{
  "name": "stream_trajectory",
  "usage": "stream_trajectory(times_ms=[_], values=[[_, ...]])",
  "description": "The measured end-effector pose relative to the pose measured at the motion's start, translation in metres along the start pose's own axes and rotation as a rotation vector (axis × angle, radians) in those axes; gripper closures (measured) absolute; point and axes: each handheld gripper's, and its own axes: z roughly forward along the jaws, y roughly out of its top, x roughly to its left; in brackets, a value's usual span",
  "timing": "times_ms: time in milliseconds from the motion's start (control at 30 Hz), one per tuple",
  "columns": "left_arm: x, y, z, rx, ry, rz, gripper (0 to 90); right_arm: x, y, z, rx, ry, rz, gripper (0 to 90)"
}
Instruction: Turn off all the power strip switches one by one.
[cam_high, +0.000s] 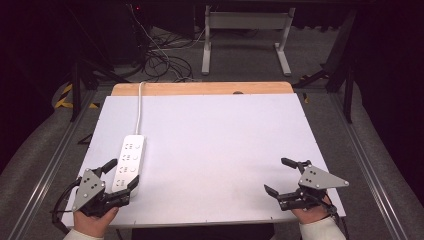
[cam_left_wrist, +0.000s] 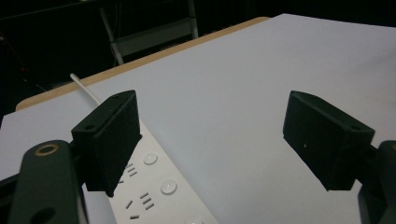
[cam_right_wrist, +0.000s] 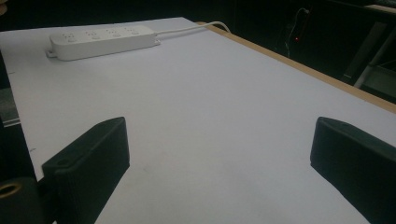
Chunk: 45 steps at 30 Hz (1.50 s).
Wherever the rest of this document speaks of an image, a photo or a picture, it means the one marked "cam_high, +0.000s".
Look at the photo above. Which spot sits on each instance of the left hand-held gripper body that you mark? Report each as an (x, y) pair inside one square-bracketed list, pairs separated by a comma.
[(88, 188)]

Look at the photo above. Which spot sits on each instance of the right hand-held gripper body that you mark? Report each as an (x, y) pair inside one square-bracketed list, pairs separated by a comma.
[(315, 180)]

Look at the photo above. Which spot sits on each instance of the white power strip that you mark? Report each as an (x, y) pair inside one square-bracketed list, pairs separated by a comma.
[(129, 160)]

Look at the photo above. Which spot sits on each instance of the person's left hand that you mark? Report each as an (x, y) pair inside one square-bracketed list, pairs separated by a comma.
[(93, 222)]

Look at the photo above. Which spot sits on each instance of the person's right hand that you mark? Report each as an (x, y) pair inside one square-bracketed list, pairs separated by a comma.
[(311, 215)]

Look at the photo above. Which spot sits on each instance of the white board sheet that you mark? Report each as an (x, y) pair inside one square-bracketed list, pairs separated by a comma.
[(216, 150)]

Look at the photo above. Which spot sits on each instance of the yellow black hazard tape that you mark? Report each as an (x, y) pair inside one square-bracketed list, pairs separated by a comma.
[(63, 100)]

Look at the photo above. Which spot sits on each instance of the black metal stand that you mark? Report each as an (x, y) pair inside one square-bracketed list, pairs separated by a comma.
[(76, 90), (348, 90)]

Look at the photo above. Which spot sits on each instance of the wooden table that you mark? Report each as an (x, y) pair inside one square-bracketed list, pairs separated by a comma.
[(200, 88)]

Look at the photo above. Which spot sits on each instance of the aluminium floor rail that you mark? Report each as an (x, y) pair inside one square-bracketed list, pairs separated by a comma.
[(50, 173), (370, 166)]

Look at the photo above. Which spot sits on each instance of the white metal desk frame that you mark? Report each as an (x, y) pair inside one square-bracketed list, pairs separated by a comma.
[(246, 20)]

